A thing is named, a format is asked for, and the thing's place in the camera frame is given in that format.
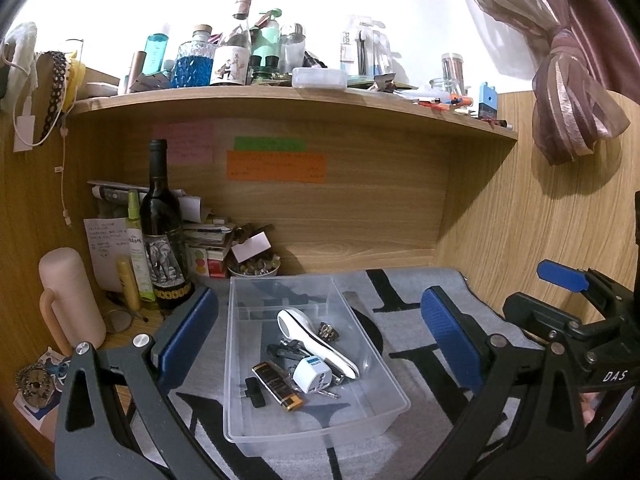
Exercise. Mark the black white lace band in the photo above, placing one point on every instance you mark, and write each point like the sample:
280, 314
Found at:
57, 85

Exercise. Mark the rolled newspaper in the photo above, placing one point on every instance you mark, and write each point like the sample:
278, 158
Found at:
110, 192

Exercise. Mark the white compact case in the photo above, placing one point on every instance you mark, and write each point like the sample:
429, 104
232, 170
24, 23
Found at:
102, 89

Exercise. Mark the black gold lighter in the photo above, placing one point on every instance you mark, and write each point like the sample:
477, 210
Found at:
277, 387

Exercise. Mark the silver key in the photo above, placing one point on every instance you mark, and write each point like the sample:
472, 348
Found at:
327, 393

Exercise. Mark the clear bottle illustrated label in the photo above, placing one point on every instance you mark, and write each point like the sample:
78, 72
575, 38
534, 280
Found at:
230, 60

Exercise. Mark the white handheld device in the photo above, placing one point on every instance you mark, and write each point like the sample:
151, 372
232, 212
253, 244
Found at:
320, 345

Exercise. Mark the white bowl of pins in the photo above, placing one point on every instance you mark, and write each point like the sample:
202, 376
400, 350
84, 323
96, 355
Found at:
255, 271

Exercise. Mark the white fluffy cloth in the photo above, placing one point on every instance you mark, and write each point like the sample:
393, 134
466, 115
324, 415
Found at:
22, 60

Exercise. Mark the pink sticky note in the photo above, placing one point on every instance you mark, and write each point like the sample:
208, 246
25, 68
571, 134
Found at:
182, 142

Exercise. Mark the mauve sheer curtain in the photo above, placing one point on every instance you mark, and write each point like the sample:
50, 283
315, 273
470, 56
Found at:
565, 85

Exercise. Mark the yellow tube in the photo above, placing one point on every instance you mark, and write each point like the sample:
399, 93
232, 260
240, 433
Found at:
129, 282

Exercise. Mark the stack of booklets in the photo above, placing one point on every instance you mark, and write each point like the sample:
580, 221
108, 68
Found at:
207, 235

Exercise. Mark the white card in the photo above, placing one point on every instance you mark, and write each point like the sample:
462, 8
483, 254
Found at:
250, 247

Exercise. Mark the white handwritten note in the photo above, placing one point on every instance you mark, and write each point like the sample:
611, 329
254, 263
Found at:
102, 250

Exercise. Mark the blue stamp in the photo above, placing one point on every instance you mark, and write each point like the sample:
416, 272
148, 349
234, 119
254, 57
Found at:
487, 102

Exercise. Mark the mint pump bottle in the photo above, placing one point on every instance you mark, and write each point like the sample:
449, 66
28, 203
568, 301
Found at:
265, 40

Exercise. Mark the dark wine bottle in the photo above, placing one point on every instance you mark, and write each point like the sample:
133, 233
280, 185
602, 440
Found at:
162, 220

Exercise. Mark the blue liquid glass bottle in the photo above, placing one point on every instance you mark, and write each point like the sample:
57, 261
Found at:
192, 67

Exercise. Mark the wooden shelf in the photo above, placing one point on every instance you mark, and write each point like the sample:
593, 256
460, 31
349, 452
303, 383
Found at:
300, 102

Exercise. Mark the blue character sticker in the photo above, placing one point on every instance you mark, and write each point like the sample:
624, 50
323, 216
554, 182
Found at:
52, 362

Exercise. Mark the orange marker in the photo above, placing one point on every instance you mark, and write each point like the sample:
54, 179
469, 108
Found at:
457, 101

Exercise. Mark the gear-shaped metal ornament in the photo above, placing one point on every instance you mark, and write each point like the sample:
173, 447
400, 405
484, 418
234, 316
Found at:
32, 385

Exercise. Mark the red white box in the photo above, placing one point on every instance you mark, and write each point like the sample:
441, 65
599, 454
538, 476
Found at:
205, 262

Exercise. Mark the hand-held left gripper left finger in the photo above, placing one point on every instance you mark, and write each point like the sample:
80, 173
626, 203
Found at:
192, 330

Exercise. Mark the clear plastic bin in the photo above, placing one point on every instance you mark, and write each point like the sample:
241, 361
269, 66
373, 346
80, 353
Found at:
300, 430

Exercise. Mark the white plug adapter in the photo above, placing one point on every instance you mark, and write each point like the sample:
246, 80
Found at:
312, 375

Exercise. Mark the clear plastic box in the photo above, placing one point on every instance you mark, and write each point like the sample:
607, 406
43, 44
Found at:
320, 77

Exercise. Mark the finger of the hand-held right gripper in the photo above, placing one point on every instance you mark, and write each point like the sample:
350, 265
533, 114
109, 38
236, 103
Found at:
562, 276
530, 312

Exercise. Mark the grey mat with black letters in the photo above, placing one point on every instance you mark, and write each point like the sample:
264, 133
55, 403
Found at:
435, 280

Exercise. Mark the small glass jar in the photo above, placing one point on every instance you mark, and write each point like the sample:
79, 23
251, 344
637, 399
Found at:
440, 87

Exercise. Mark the orange sticky note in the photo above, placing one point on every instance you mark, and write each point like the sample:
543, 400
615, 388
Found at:
275, 167

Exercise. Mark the blister pack of tools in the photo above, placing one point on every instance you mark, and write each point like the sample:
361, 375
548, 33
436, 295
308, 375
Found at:
356, 47

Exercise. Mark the green spray bottle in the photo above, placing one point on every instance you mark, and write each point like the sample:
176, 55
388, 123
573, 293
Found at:
137, 255

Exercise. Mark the silver metal tube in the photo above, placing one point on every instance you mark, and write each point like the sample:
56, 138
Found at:
285, 350

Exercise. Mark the teal liquid bottle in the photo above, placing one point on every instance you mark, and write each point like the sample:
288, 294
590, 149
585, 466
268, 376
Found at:
157, 52

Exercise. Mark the green sticky note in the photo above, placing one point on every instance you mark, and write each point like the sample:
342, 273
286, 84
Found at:
270, 143

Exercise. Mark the glass jar pink sticks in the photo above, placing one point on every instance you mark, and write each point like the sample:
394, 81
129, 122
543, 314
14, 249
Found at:
452, 72

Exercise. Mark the yellow cloth item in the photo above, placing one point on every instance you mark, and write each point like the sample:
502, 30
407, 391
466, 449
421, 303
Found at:
75, 80

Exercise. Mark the small round mirror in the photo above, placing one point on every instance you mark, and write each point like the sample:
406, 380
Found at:
117, 321

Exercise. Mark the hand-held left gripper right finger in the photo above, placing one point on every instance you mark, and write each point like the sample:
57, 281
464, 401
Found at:
450, 335

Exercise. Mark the clear bottle silver cap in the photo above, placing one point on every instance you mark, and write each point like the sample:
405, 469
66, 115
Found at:
294, 50

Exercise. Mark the pink tube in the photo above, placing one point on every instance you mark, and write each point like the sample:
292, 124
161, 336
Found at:
135, 72

